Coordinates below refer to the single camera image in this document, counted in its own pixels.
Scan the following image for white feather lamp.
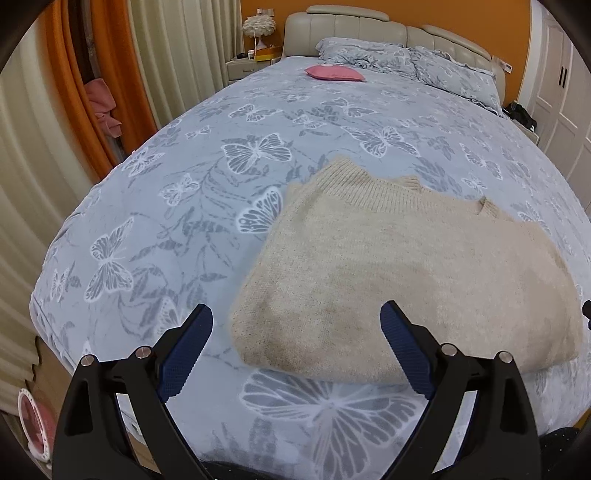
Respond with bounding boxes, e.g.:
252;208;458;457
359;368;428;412
242;15;278;49

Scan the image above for black bag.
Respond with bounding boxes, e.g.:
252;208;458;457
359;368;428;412
502;102;539;132

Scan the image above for blue floral pillow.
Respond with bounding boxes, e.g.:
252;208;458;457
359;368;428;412
412;45;504;114
315;37;419;77

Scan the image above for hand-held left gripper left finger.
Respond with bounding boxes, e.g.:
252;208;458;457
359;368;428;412
53;302;214;480

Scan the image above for beige nightstand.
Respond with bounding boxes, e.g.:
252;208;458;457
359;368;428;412
225;56;278;85
501;111;543;147

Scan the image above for cream curtain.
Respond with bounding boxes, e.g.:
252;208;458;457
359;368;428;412
127;0;245;134
0;23;105;416

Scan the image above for bed with butterfly duvet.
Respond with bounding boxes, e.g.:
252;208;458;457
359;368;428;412
28;55;591;480

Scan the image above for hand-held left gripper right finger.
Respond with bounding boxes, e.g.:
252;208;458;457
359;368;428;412
379;300;540;480

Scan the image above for white wardrobe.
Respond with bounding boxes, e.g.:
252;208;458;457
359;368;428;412
522;0;591;213

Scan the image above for cream sweater with black hearts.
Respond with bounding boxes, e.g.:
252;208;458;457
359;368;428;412
229;156;585;386

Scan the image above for orange curtain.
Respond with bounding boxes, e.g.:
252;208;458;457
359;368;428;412
44;0;158;171

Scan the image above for pink small pillow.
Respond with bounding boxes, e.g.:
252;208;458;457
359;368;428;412
305;64;366;84

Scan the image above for pink white round object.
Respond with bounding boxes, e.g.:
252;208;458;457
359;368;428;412
17;388;54;468

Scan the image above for pink clothes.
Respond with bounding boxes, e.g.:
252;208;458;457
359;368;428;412
83;78;123;139

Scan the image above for beige padded headboard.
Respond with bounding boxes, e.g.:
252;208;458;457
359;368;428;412
283;4;507;109

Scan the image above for dark speckled cloth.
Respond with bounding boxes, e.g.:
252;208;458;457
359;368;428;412
539;427;591;480

